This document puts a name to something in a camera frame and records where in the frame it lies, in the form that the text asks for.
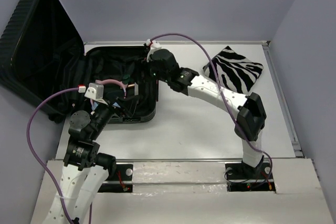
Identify pink blue cat-ear headphones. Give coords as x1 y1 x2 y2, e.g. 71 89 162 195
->
90 79 127 111

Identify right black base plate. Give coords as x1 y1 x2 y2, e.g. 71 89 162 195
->
224 162 276 193

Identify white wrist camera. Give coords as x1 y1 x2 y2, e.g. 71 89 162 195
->
84 83 104 101
144 39 162 62

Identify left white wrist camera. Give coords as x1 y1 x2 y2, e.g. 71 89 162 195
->
84 83 104 101

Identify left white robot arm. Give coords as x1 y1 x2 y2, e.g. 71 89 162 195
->
43 101 133 223

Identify zebra print pouch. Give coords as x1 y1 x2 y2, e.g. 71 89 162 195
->
212 46 264 94

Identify black hard-shell suitcase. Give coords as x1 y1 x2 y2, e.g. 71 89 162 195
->
1 0 159 123

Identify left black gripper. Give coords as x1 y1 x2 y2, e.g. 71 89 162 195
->
90 89 140 139

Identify grey metal bar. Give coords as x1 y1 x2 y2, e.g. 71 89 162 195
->
134 83 139 95

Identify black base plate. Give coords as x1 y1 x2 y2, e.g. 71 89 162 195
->
224 162 276 193
98 163 133 193

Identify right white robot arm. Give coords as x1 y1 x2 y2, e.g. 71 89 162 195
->
146 48 266 179

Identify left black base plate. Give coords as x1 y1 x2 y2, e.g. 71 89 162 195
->
98 163 133 193

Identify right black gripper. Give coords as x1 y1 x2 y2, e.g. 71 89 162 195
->
132 55 171 83

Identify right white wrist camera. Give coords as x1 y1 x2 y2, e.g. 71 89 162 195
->
144 39 162 62

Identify green round disc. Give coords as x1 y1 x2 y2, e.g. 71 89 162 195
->
122 74 131 82

